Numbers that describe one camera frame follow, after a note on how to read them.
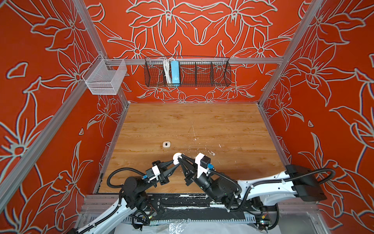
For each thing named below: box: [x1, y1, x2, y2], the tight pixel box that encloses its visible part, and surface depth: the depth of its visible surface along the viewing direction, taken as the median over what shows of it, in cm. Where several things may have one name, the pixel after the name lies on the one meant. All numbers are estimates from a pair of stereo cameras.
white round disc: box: [172, 152, 183, 165], surface depth 59 cm
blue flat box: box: [170, 60, 181, 87], surface depth 92 cm
